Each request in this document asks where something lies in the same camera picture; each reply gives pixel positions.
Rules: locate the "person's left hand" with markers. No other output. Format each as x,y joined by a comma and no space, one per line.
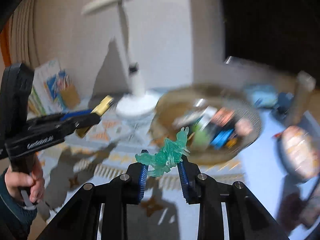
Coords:
35,182

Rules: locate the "light green plastic plant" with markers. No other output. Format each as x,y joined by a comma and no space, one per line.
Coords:
201,139

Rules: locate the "patterned blue table runner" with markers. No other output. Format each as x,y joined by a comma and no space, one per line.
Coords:
110,147

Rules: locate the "teal crystal plastic figure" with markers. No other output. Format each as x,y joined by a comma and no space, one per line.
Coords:
168,156

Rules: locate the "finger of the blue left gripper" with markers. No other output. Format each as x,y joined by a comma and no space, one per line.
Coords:
76,113
83,123

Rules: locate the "amber ribbed glass bowl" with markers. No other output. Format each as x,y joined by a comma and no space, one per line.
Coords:
207,122

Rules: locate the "pink card box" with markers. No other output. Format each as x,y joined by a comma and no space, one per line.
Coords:
223,118

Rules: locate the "blue rectangular box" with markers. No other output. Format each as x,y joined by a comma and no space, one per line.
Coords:
221,139

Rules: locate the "cork pen holder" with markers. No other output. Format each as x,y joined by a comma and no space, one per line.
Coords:
70,96

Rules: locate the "upright books and booklets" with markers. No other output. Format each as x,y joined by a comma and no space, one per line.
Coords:
48,83

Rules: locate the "black television screen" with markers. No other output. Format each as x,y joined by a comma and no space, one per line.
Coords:
283,34

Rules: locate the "blue tissue pack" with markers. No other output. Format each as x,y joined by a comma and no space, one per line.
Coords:
261,95

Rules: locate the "yellow eraser bar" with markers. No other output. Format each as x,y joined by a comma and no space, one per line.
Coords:
102,107

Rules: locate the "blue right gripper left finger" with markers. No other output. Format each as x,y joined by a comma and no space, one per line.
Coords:
143,177

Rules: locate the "black round figure toy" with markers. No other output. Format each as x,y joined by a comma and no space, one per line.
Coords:
243,127

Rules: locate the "pink oval snack dish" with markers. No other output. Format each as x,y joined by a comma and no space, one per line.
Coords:
298,153

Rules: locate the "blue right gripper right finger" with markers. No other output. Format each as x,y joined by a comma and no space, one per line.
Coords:
185,171

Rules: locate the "clear correction tape dispenser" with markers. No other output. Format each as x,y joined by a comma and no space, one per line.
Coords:
188,119

